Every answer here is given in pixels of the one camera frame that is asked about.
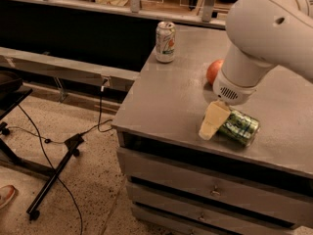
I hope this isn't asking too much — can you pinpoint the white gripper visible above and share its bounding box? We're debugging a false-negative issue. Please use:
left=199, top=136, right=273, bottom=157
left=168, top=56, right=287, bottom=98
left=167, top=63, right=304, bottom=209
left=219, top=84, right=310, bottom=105
left=199, top=44, right=274, bottom=140

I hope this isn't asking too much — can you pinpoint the green soda can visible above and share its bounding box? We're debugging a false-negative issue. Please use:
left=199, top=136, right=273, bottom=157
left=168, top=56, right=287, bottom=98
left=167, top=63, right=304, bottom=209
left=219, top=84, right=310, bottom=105
left=218, top=109, right=260, bottom=147

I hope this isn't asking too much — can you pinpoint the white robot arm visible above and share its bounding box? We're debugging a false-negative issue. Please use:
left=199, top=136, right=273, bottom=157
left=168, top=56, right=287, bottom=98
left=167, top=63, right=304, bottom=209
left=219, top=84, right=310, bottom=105
left=199, top=0, right=313, bottom=140

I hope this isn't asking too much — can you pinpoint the white soda can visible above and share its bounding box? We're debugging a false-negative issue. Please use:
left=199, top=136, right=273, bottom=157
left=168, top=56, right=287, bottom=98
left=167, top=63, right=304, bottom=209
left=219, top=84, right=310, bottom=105
left=156, top=22, right=176, bottom=63

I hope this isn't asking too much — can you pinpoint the orange fruit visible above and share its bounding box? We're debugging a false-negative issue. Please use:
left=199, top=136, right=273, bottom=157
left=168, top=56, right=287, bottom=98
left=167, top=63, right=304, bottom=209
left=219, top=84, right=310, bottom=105
left=206, top=59, right=224, bottom=85

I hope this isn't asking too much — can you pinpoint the grey drawer cabinet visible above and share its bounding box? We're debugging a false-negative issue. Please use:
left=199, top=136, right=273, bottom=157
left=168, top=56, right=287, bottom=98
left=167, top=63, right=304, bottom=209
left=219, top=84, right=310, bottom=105
left=112, top=25, right=313, bottom=235

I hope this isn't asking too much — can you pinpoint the black rolling stand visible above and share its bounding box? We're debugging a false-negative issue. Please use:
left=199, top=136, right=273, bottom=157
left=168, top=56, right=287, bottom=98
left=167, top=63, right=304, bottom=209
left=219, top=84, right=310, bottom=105
left=0, top=71, right=84, bottom=220

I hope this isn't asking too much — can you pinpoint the orange white shoe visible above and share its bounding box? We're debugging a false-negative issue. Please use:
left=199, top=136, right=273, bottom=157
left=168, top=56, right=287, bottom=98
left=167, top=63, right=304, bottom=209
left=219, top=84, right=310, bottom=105
left=0, top=185, right=16, bottom=209

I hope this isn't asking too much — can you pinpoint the metal drawer handle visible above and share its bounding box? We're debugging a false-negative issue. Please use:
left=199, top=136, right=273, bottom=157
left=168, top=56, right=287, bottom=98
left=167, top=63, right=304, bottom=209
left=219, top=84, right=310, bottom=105
left=210, top=185, right=221, bottom=196
left=198, top=213, right=206, bottom=222

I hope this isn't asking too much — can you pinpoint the lower metal drawer handle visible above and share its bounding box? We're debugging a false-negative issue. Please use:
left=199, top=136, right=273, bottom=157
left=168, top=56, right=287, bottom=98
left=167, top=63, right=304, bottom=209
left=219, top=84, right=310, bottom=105
left=198, top=213, right=206, bottom=222

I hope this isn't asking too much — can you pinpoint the grey metal shelf rail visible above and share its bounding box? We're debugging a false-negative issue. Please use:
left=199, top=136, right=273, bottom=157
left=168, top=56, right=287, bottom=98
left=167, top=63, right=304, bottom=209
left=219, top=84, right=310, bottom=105
left=0, top=47, right=139, bottom=92

